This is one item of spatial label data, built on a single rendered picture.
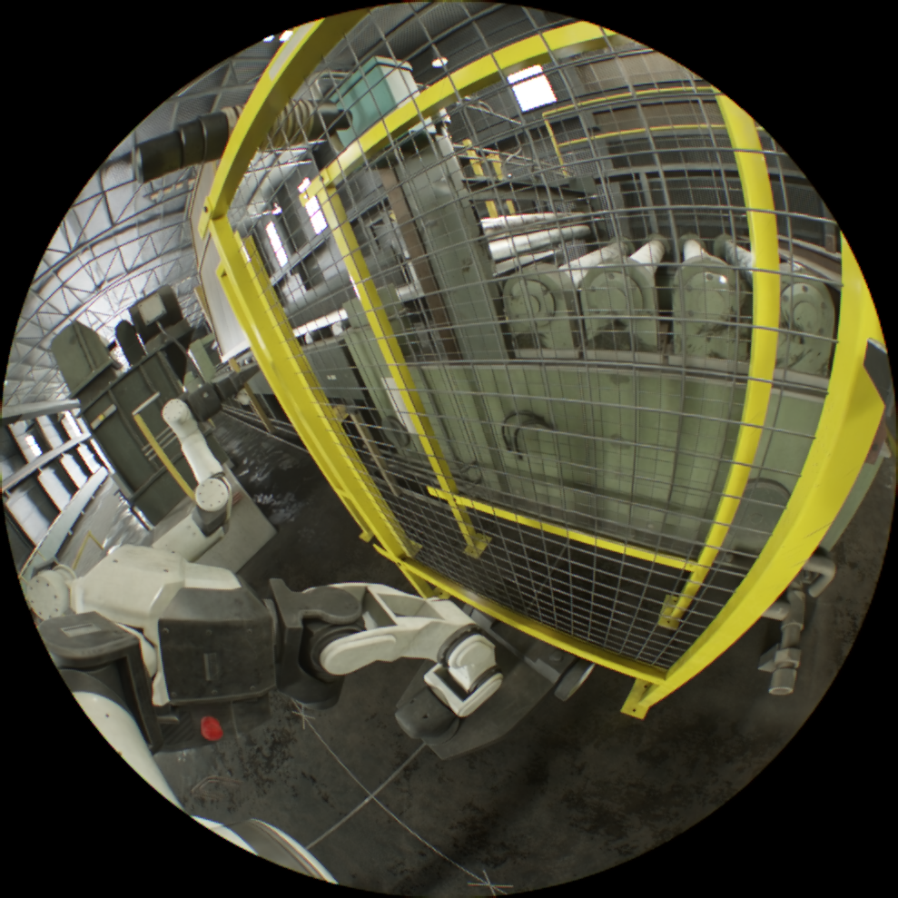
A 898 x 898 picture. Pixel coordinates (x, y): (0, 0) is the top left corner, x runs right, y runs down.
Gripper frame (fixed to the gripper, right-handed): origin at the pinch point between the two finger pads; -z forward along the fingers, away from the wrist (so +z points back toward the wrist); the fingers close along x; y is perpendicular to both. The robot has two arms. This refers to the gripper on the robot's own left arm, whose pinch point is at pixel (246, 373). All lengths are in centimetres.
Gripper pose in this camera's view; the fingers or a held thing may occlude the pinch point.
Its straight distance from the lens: 97.0
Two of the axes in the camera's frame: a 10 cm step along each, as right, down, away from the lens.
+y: 3.1, 7.9, 5.4
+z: -6.0, 6.0, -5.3
